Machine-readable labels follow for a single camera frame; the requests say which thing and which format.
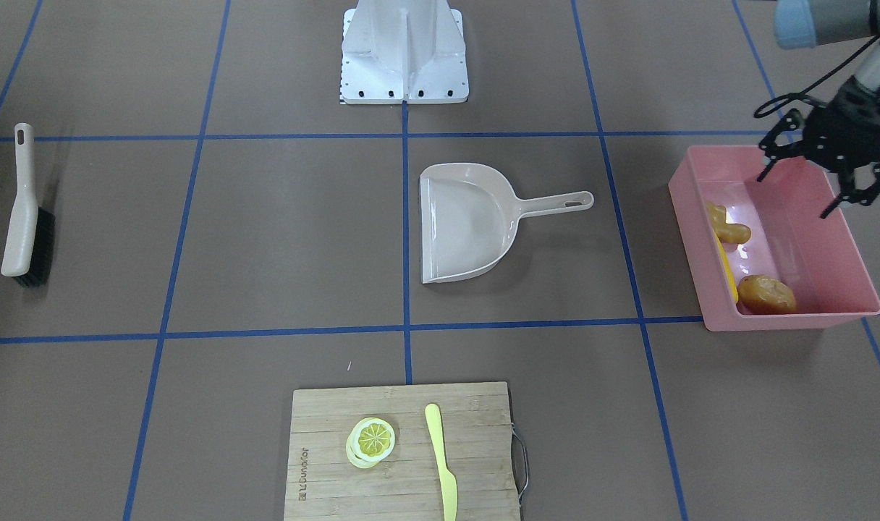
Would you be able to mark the pink plastic bin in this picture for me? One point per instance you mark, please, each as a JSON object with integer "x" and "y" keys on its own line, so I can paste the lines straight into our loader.
{"x": 818, "y": 259}

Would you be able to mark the yellow toy knife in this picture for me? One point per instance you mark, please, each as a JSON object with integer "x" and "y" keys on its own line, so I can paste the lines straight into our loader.
{"x": 449, "y": 486}

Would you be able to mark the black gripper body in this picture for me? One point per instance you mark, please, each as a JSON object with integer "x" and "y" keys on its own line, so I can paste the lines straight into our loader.
{"x": 847, "y": 132}

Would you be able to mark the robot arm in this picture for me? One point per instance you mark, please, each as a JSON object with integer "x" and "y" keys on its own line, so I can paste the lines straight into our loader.
{"x": 808, "y": 24}

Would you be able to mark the orange toy potato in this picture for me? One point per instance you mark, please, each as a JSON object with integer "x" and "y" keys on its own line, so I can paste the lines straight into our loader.
{"x": 766, "y": 295}

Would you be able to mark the beige plastic dustpan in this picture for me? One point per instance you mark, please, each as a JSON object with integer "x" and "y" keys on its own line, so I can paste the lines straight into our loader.
{"x": 470, "y": 216}

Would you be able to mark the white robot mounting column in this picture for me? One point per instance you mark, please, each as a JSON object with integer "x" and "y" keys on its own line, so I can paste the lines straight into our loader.
{"x": 403, "y": 52}

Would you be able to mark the yellow toy lemon slice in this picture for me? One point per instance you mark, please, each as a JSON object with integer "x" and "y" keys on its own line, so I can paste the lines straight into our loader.
{"x": 370, "y": 442}

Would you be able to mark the wooden cutting board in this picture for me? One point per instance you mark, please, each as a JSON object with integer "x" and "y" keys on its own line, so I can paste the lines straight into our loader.
{"x": 322, "y": 484}

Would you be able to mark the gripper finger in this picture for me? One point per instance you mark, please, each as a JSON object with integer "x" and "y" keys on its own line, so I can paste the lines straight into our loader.
{"x": 848, "y": 193}
{"x": 772, "y": 154}

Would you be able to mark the beige hand brush black bristles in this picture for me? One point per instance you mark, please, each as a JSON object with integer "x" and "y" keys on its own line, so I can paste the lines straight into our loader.
{"x": 30, "y": 241}

